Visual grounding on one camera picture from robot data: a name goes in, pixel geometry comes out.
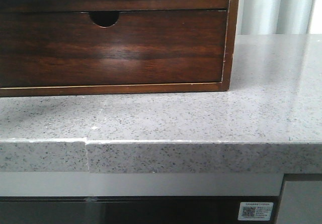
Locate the dark wooden drawer cabinet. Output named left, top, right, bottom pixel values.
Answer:
left=1, top=0, right=238, bottom=97

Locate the white QR code sticker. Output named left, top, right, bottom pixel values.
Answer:
left=237, top=202, right=274, bottom=221

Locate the white curtain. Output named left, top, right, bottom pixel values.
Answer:
left=236, top=0, right=321, bottom=35

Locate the grey cabinet panel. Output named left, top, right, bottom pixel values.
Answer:
left=276, top=174, right=321, bottom=223

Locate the black glass appliance front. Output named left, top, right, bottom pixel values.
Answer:
left=1, top=196, right=279, bottom=223

